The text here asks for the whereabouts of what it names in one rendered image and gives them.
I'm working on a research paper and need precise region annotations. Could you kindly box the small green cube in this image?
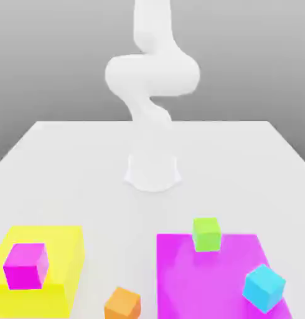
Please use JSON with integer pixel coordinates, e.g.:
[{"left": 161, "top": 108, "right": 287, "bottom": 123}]
[{"left": 192, "top": 217, "right": 222, "bottom": 253}]

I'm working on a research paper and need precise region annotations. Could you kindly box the small orange cube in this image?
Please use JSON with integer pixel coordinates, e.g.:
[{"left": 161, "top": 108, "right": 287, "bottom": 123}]
[{"left": 103, "top": 286, "right": 142, "bottom": 319}]

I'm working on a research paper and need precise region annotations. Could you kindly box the small magenta cube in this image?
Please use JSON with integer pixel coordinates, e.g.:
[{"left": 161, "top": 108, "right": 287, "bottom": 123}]
[{"left": 2, "top": 242, "right": 50, "bottom": 291}]

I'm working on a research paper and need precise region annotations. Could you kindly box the small cyan cube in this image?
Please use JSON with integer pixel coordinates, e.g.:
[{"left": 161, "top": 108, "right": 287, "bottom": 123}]
[{"left": 242, "top": 264, "right": 287, "bottom": 314}]

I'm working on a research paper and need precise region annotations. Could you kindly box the large yellow box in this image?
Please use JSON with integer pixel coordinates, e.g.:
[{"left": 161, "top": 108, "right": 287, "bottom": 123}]
[{"left": 0, "top": 225, "right": 86, "bottom": 319}]

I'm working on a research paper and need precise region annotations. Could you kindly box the large magenta box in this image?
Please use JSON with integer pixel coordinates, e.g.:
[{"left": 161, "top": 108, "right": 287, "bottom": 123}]
[{"left": 156, "top": 232, "right": 293, "bottom": 319}]

